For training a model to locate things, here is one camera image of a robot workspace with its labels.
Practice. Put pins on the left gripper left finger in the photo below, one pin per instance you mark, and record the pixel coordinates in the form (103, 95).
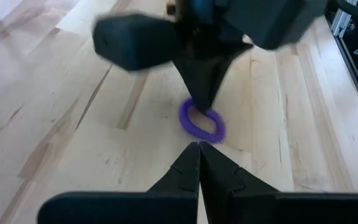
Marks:
(120, 208)

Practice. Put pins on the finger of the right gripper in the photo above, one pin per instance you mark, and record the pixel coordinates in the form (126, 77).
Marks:
(275, 21)
(135, 40)

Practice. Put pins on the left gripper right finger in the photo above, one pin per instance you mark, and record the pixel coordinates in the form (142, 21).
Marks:
(275, 208)

